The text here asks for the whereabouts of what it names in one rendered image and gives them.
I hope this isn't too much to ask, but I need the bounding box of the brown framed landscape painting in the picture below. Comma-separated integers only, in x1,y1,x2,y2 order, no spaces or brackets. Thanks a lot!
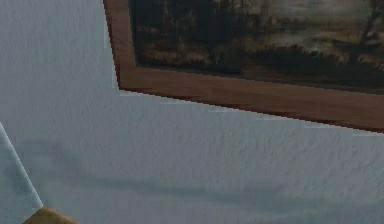
102,0,384,134

